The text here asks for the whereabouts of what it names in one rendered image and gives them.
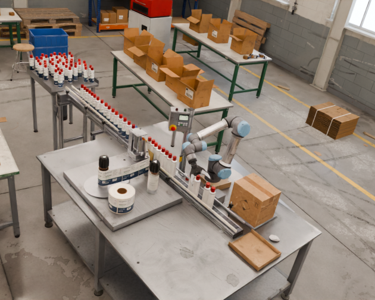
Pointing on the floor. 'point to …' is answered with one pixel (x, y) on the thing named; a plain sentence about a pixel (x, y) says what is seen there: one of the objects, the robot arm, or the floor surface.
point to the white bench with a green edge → (5, 156)
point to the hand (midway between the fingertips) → (201, 183)
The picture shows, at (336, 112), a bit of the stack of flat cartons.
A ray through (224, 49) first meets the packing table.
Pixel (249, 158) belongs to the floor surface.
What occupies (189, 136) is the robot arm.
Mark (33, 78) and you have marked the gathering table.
